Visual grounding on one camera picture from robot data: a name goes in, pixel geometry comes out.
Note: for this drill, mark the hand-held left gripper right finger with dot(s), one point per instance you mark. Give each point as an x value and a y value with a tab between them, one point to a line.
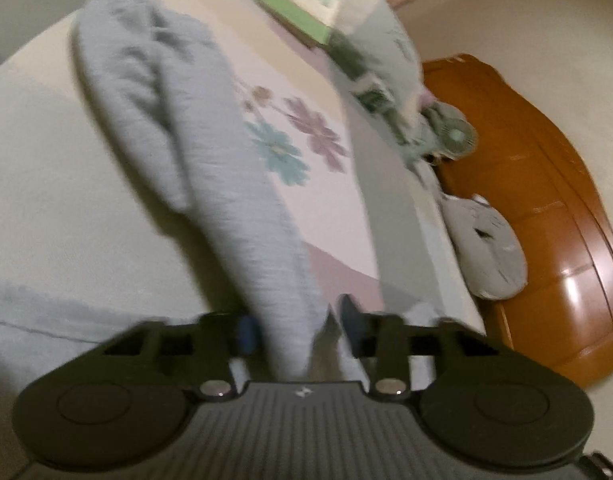
351	332

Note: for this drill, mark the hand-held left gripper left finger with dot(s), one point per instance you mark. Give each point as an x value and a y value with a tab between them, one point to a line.
246	335

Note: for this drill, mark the grey plush cushion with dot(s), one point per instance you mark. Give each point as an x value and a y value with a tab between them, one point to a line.
491	250

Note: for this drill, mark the small green fan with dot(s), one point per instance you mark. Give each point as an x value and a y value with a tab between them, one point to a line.
456	135

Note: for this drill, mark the green printed packet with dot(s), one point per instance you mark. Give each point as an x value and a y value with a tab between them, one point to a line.
371	95

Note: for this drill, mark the orange wooden headboard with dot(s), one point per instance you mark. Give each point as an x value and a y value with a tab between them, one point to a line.
536	160

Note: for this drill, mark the pale green pillow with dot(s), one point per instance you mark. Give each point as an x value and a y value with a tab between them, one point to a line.
391	45

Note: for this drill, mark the green and white book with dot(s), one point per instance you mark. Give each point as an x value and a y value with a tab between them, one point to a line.
296	0

